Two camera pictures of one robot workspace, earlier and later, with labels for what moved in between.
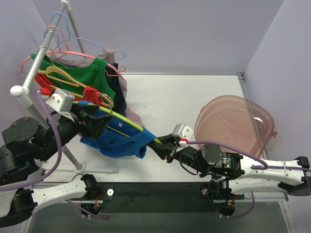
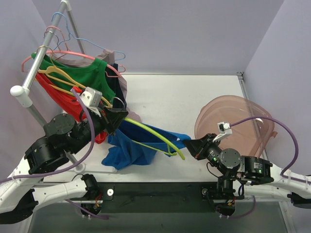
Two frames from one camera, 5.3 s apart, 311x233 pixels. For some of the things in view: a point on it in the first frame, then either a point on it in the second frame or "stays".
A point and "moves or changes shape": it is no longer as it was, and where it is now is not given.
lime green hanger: x=118 y=116 to x=168 y=153
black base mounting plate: x=158 y=197 stays
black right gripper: x=171 y=150 to x=204 y=145
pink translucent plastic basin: x=235 y=120 stays
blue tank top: x=120 y=139 moves or changes shape
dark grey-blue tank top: x=120 y=101 stays
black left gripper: x=81 y=119 to x=110 y=120
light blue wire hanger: x=71 y=36 stays
